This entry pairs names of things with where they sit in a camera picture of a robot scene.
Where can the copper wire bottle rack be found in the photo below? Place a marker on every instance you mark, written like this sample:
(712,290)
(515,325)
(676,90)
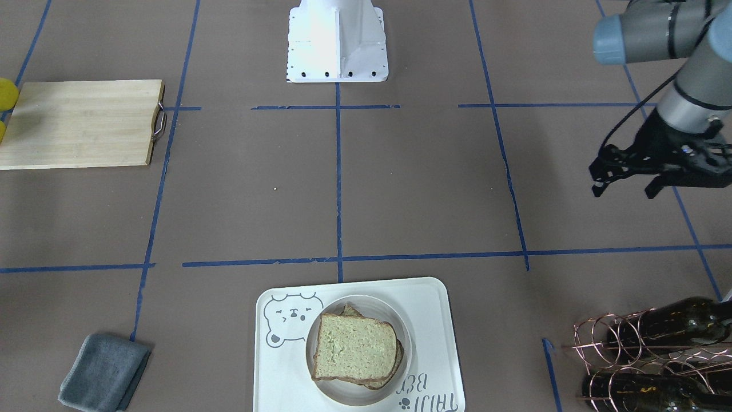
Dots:
(672,358)

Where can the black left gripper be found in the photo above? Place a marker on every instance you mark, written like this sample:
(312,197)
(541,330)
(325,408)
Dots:
(653,139)

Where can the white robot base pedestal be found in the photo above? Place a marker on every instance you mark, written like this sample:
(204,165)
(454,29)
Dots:
(336,41)

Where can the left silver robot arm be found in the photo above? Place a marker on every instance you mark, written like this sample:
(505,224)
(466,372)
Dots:
(699,32)

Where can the folded grey cloth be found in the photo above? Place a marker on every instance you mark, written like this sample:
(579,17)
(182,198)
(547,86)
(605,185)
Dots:
(105,374)

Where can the wooden cutting board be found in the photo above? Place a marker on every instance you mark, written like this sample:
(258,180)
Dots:
(84,124)

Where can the dark wine bottle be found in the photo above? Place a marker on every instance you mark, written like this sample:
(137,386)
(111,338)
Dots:
(634,391)
(694,321)

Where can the cream bear tray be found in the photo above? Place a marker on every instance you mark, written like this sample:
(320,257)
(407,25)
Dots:
(285,315)

